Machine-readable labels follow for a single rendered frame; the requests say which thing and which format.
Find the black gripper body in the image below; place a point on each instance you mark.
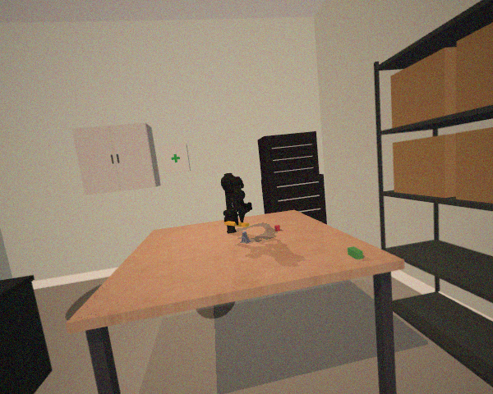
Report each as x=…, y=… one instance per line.
x=232, y=211

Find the small green block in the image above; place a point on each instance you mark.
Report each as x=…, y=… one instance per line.
x=355, y=253

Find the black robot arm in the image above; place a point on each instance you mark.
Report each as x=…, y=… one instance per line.
x=232, y=186

